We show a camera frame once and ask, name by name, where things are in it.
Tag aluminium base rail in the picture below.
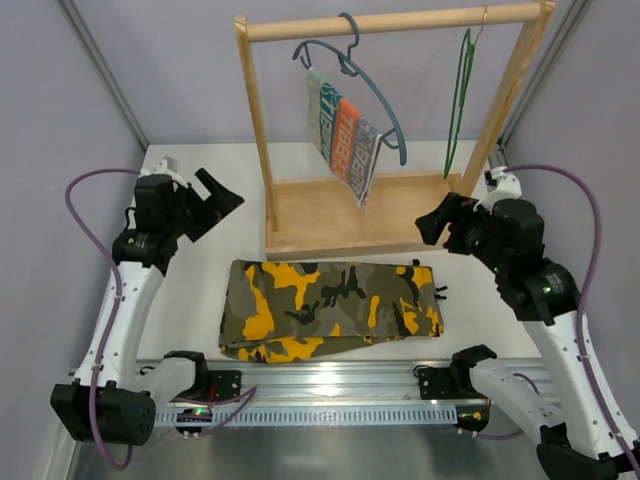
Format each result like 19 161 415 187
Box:
69 358 561 406

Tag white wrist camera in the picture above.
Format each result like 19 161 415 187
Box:
474 166 522 212
138 156 190 188

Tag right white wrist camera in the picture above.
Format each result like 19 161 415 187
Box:
474 166 522 212

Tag blue plastic hanger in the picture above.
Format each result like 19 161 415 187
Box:
292 12 408 167

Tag camouflage yellow green trousers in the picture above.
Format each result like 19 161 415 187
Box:
219 260 445 364

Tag wooden clothes rack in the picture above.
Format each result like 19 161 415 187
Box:
234 1 555 261

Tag slotted grey cable duct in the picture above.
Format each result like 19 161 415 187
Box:
155 403 458 428

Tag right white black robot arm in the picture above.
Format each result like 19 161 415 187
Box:
415 193 639 479

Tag patterned folded garment on hanger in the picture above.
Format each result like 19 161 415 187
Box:
306 67 382 209

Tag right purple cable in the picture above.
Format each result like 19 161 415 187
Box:
472 163 640 466

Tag green wire hanger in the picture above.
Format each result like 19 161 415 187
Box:
442 6 488 179

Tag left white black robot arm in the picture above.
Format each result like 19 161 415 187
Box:
50 165 244 446

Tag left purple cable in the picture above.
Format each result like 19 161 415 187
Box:
64 168 257 471

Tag purple cable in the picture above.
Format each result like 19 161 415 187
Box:
64 168 257 471
472 163 640 466

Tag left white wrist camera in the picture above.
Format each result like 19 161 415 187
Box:
138 156 190 188

